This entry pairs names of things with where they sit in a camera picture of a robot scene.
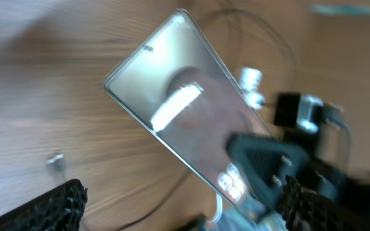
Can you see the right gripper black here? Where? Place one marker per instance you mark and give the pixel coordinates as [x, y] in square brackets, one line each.
[266, 162]

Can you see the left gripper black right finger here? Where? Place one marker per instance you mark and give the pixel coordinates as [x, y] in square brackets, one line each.
[302, 209]

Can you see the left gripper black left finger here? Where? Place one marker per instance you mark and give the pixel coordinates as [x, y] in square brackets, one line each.
[60, 209]

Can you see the Galaxy smartphone with bronze screen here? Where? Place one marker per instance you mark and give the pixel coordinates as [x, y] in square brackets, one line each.
[177, 87]

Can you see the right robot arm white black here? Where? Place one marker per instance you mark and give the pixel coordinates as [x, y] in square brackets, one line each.
[308, 193]

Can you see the white power strip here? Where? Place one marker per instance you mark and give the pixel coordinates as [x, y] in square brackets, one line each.
[250, 80]

